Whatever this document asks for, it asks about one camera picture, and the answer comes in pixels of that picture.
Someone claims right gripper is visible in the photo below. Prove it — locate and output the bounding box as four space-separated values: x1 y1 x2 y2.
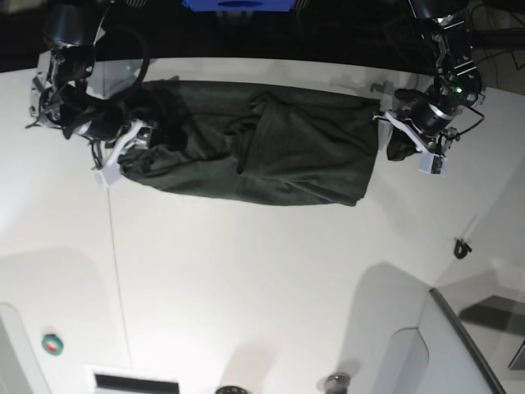
62 108 158 171

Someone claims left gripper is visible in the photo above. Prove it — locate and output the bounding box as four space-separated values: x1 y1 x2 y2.
373 88 462 162

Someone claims dark green t-shirt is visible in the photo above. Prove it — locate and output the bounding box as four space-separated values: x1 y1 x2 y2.
119 80 380 206

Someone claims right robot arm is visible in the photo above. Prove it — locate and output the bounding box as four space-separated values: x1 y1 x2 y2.
30 1 158 170

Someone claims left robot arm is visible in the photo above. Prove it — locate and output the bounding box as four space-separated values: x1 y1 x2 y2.
375 1 486 174

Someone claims black clip on table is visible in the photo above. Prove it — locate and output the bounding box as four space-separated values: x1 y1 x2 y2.
453 238 473 260

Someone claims grey round knob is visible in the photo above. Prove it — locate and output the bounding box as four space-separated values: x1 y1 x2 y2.
323 373 351 394

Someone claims black round dial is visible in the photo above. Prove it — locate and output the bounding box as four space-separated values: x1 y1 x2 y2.
215 386 248 394

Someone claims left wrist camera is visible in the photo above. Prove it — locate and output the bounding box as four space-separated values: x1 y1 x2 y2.
419 153 448 176

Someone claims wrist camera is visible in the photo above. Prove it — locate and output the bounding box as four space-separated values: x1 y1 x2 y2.
419 153 448 176
94 167 121 187

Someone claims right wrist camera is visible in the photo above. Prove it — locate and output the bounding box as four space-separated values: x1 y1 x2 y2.
94 167 121 187

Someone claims blue mount plate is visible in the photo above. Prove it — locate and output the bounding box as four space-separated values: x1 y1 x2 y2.
182 0 295 12

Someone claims black cable bundle background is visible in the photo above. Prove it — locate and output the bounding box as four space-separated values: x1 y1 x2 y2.
468 1 524 94

